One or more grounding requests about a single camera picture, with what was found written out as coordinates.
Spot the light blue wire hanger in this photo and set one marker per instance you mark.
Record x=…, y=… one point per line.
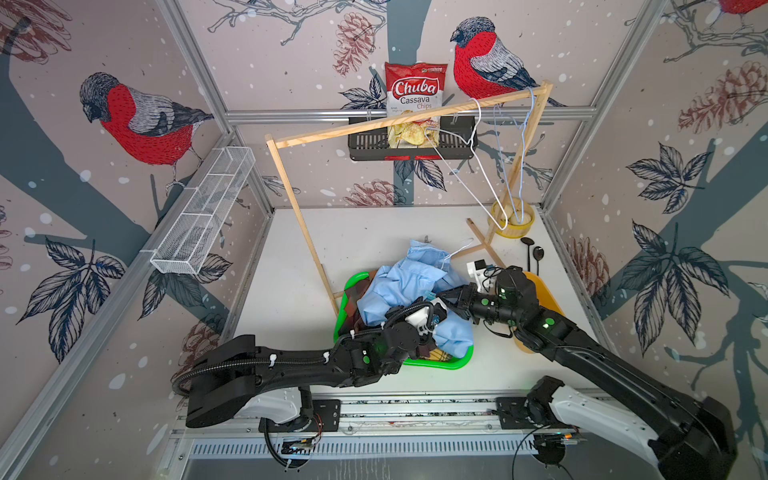
x=516, y=175

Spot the red Chuba chips bag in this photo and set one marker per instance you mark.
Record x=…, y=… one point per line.
x=414, y=88

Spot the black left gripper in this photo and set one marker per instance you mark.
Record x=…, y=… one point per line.
x=426, y=338

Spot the aluminium frame corner post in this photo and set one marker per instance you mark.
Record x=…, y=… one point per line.
x=199, y=68

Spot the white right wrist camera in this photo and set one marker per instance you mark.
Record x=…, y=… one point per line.
x=483, y=275

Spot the green plastic mesh basket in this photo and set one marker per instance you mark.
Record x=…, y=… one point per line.
x=455, y=364

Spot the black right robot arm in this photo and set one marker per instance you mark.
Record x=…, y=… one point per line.
x=682, y=437

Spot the light blue long-sleeve shirt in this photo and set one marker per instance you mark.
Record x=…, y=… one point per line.
x=425, y=269

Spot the black wall-mounted basket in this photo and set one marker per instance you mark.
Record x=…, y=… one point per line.
x=454, y=137

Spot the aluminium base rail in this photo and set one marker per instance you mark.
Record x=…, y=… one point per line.
x=380, y=414

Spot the white cassava chips bag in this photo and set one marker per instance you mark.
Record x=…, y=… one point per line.
x=418, y=134

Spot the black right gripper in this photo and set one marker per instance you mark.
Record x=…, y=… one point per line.
x=466, y=299

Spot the dark multicolour plaid shirt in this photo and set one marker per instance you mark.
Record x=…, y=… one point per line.
x=350, y=318

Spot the white wire mesh shelf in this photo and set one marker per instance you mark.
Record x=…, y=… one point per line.
x=194, y=232

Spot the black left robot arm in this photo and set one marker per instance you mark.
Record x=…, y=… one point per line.
x=228, y=378

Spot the yellow plastic tray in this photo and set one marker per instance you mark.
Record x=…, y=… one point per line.
x=540, y=300

